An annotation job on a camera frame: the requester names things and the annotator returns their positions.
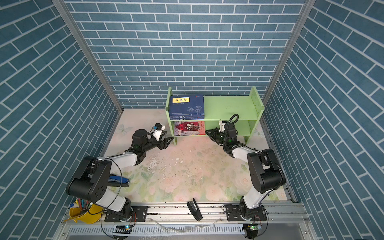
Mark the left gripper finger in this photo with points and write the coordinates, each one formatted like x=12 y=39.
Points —
x=166 y=143
x=169 y=139

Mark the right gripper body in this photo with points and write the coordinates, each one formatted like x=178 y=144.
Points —
x=218 y=137

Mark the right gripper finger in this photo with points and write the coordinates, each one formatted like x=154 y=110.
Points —
x=212 y=130
x=210 y=135

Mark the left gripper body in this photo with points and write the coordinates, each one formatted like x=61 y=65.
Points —
x=160 y=145

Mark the red illustrated book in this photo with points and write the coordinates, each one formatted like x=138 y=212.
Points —
x=188 y=128

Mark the blue book yellow label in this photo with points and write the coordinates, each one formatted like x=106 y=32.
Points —
x=187 y=107

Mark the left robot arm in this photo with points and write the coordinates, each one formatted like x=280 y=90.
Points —
x=91 y=180

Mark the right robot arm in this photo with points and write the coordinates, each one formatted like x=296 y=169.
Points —
x=265 y=171

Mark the green two-tier shelf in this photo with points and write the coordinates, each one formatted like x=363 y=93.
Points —
x=249 y=108

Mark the blue black stapler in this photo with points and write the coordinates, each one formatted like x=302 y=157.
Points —
x=118 y=181

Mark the yellow pen holder cup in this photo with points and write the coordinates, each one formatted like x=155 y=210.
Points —
x=84 y=211

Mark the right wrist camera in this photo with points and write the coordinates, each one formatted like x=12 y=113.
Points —
x=222 y=126

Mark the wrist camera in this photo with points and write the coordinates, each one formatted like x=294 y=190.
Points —
x=158 y=131
x=222 y=126

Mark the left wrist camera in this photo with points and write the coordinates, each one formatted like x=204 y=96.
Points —
x=158 y=131

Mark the black clip on rail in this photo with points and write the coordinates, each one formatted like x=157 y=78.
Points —
x=194 y=209

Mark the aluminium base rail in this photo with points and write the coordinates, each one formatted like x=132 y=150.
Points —
x=285 y=221

